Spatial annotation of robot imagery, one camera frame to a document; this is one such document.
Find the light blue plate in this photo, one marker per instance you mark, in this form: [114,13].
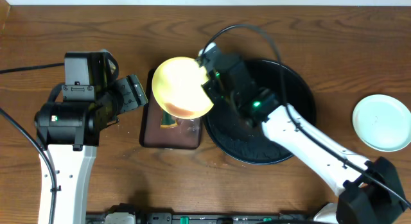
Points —
[382,122]

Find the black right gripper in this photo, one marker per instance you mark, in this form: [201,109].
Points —
[207,87]

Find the yellow plate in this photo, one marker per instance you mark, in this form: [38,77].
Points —
[177,88]

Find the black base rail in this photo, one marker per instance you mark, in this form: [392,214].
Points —
[128,213]

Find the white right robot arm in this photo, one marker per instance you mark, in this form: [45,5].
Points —
[276,99]

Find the rectangular brown tray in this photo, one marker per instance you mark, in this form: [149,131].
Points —
[185,135]

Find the green orange sponge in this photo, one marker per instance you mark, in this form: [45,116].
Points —
[167,120]

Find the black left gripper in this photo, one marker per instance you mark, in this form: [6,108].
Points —
[133,93]

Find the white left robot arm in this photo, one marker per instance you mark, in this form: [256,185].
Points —
[69,133]

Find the round black tray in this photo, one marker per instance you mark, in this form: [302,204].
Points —
[250,145]

